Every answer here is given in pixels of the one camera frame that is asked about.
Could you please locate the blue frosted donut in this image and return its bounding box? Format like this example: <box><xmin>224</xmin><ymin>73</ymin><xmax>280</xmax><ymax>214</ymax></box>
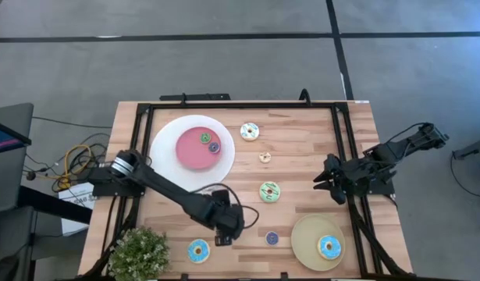
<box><xmin>187</xmin><ymin>238</ymin><xmax>212</xmax><ymax>265</ymax></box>
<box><xmin>317</xmin><ymin>234</ymin><xmax>343</xmax><ymax>261</ymax></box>

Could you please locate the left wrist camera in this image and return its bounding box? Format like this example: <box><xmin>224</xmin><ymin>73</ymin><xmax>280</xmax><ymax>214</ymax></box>
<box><xmin>211</xmin><ymin>189</ymin><xmax>232</xmax><ymax>206</ymax></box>

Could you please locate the black floor cable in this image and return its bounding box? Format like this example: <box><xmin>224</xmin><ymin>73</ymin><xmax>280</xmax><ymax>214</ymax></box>
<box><xmin>449</xmin><ymin>151</ymin><xmax>480</xmax><ymax>200</ymax></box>
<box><xmin>31</xmin><ymin>116</ymin><xmax>113</xmax><ymax>130</ymax></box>

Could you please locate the white pink plate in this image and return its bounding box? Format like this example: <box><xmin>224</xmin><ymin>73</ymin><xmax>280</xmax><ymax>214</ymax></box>
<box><xmin>149</xmin><ymin>114</ymin><xmax>236</xmax><ymax>193</ymax></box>

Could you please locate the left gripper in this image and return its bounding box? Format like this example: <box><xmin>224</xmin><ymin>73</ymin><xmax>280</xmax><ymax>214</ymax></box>
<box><xmin>210</xmin><ymin>202</ymin><xmax>247</xmax><ymax>247</ymax></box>

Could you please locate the grey stand leg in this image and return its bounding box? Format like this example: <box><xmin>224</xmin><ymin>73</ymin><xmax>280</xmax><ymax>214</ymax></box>
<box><xmin>452</xmin><ymin>135</ymin><xmax>480</xmax><ymax>173</ymax></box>

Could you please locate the mint green donut dark drizzle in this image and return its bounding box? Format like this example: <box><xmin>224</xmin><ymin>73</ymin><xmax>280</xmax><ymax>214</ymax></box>
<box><xmin>258</xmin><ymin>180</ymin><xmax>282</xmax><ymax>204</ymax></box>

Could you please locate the black aluminium table frame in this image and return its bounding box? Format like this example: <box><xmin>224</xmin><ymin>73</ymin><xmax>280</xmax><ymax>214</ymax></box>
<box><xmin>77</xmin><ymin>101</ymin><xmax>416</xmax><ymax>281</ymax></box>

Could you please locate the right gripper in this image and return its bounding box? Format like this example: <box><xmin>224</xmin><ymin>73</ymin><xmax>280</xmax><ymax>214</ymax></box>
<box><xmin>312</xmin><ymin>153</ymin><xmax>361</xmax><ymax>205</ymax></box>

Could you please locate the pale yellow plate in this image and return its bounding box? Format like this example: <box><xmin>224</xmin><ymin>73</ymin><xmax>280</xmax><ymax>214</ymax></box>
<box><xmin>290</xmin><ymin>213</ymin><xmax>347</xmax><ymax>272</ymax></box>

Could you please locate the white donut blue drizzle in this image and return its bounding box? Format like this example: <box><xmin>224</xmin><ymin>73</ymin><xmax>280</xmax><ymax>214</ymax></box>
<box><xmin>240</xmin><ymin>122</ymin><xmax>261</xmax><ymax>142</ymax></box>

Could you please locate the black power strip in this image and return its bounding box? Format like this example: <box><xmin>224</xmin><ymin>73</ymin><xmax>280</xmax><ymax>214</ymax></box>
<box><xmin>159</xmin><ymin>92</ymin><xmax>232</xmax><ymax>101</ymax></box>

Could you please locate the white cardboard box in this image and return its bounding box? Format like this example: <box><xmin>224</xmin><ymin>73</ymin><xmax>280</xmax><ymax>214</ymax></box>
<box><xmin>58</xmin><ymin>182</ymin><xmax>95</xmax><ymax>235</ymax></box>

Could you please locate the green artificial plant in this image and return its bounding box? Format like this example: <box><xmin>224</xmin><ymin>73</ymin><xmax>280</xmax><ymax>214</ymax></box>
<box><xmin>106</xmin><ymin>226</ymin><xmax>171</xmax><ymax>281</ymax></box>

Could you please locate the tilted computer monitor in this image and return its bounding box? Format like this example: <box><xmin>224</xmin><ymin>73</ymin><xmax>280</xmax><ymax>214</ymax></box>
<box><xmin>0</xmin><ymin>118</ymin><xmax>33</xmax><ymax>156</ymax></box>

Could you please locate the yellow cable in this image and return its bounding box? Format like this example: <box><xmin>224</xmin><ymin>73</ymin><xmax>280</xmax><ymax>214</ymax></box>
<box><xmin>52</xmin><ymin>144</ymin><xmax>93</xmax><ymax>192</ymax></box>

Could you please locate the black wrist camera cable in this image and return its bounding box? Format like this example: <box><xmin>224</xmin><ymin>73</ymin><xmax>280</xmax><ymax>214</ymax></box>
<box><xmin>190</xmin><ymin>182</ymin><xmax>261</xmax><ymax>230</ymax></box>

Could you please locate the grey desk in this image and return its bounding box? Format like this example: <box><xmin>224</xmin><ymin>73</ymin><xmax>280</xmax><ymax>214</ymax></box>
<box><xmin>0</xmin><ymin>102</ymin><xmax>34</xmax><ymax>215</ymax></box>

